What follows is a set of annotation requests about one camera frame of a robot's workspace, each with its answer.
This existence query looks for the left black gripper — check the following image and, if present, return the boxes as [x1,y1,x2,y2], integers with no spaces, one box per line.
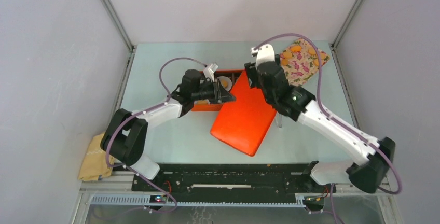
[191,77,235,104]

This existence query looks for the orange tin lid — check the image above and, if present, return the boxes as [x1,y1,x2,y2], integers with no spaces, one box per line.
[210,71,277,157]

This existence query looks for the floral tray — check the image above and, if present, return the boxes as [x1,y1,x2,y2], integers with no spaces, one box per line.
[279,38,331,86]

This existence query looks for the metal tongs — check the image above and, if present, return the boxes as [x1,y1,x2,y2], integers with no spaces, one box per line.
[275,113,283,129]

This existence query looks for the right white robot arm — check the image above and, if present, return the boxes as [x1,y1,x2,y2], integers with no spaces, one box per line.
[244,61,396,193]

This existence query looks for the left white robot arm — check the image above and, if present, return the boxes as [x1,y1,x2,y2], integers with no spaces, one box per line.
[100,69,236,191]

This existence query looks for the white paper cup top-middle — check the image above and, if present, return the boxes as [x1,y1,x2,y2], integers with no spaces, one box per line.
[218,76,232,91]

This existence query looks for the orange cookie tin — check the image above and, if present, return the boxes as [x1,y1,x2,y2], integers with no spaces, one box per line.
[191,69,243,111]

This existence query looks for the yellow cloth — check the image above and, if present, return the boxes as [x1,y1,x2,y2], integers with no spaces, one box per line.
[78,133,113,181]

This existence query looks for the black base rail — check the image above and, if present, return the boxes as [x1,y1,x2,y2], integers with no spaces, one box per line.
[153,162,336,204]

